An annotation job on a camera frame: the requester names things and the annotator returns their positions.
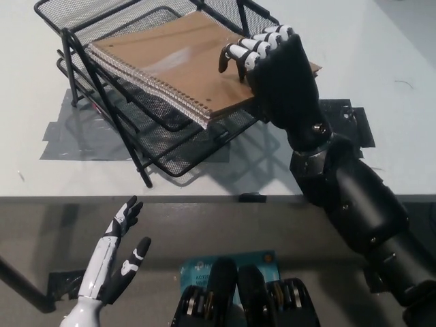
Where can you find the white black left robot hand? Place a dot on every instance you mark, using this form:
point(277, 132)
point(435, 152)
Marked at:
point(102, 272)

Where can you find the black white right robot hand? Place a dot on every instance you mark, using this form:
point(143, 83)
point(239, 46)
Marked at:
point(289, 85)

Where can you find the brown spiral notebook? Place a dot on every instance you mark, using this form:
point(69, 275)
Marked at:
point(163, 58)

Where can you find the black mesh file tray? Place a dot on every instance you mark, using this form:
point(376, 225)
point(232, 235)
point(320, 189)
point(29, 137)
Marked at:
point(170, 150)

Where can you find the black table leg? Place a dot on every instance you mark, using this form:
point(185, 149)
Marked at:
point(27, 289)

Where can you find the black square tape patch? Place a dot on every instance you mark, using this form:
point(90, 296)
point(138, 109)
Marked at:
point(361, 122)

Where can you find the grey tape patch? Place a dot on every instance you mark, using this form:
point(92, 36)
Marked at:
point(64, 136)

